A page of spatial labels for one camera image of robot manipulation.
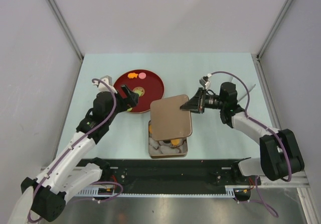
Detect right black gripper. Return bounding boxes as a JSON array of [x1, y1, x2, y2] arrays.
[[181, 87, 226, 114]]

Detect round red plate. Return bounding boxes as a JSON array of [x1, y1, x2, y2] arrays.
[[113, 69, 165, 114]]

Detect gold tin lid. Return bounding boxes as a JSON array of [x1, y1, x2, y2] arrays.
[[150, 94, 193, 141]]

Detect metal tongs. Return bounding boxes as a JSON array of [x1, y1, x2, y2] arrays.
[[238, 84, 256, 102]]

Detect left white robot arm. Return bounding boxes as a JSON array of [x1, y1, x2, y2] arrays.
[[21, 82, 139, 223]]

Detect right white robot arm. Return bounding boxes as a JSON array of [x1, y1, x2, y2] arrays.
[[180, 82, 304, 184]]

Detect orange fish cookie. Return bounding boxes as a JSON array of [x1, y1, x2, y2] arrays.
[[127, 72, 138, 79]]

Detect pink round cookie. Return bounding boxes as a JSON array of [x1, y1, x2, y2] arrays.
[[138, 72, 146, 79]]

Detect gold square cookie tin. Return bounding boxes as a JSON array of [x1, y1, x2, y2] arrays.
[[148, 121, 188, 159]]

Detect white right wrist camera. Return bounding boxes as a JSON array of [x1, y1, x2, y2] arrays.
[[199, 74, 212, 90]]

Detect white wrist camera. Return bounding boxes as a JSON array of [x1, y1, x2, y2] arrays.
[[199, 74, 212, 90], [91, 75, 117, 93]]

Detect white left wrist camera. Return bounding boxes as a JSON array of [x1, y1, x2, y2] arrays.
[[91, 75, 117, 93]]

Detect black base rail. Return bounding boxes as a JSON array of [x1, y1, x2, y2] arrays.
[[78, 157, 255, 195]]

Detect white cable duct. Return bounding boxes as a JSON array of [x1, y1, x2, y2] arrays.
[[75, 185, 120, 198]]

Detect left aluminium frame post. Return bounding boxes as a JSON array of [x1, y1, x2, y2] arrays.
[[46, 0, 84, 62]]

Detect aluminium frame post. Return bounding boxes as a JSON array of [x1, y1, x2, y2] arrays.
[[46, 0, 84, 62], [256, 0, 295, 61]]

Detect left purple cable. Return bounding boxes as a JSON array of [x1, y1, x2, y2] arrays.
[[27, 78, 123, 221]]

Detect right aluminium frame post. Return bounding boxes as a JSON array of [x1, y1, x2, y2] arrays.
[[256, 0, 295, 61]]

